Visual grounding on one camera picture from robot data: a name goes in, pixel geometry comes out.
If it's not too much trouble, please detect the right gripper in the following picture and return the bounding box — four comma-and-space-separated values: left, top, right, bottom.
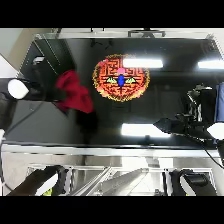
153, 117, 197, 137

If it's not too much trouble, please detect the red garment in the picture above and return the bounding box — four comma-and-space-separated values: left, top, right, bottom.
53, 69, 95, 115

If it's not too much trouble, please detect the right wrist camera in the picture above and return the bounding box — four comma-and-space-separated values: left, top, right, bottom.
185, 84, 218, 123

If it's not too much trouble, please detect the black cable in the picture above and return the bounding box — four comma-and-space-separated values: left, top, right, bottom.
2, 101, 46, 135
199, 139, 224, 168

